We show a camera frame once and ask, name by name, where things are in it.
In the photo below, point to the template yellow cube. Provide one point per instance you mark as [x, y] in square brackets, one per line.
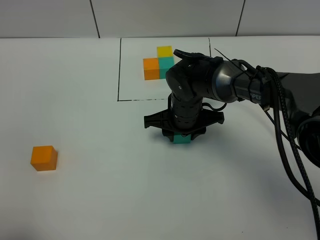
[164, 51]

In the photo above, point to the template orange cube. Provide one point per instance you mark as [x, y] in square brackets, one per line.
[151, 69]

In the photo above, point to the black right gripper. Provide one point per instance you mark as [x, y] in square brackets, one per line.
[186, 126]

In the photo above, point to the template teal cube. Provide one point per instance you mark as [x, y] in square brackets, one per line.
[165, 63]

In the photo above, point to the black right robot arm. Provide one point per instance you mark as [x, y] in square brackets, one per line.
[197, 76]

